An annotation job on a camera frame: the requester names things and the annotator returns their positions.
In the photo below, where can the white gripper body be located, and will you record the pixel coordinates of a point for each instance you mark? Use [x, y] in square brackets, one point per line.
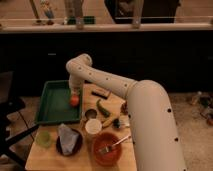
[75, 85]

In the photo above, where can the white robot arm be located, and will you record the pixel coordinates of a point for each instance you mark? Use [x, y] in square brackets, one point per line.
[157, 145]

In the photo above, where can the black rectangular bar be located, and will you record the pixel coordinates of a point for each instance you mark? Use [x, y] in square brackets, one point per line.
[100, 94]

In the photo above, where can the green plastic tray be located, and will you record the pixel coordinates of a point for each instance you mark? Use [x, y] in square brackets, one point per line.
[54, 107]

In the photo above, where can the small dark metal cup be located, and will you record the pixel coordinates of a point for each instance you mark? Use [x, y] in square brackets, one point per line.
[90, 114]

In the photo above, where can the green cucumber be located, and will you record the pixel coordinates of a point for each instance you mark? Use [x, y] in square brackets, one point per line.
[104, 111]

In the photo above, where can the white cup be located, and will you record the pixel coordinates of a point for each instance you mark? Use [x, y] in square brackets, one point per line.
[93, 127]

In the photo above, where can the grey crumpled cloth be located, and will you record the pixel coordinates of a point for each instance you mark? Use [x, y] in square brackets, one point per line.
[68, 138]

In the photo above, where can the brown pine cone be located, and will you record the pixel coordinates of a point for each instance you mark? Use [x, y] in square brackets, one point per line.
[124, 109]

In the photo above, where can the dark plate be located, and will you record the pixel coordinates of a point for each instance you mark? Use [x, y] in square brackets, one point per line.
[76, 148]

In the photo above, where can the dish brush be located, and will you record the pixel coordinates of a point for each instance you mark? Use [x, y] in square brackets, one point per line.
[120, 124]

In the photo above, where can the light green cup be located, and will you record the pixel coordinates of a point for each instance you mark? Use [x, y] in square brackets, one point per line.
[43, 139]

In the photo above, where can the metal fork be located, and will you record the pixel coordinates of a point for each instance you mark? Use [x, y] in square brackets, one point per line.
[113, 144]

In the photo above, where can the orange bowl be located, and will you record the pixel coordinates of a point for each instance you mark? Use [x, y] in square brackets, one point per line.
[102, 140]

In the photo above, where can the black chair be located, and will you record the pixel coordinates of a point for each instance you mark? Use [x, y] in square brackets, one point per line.
[10, 103]

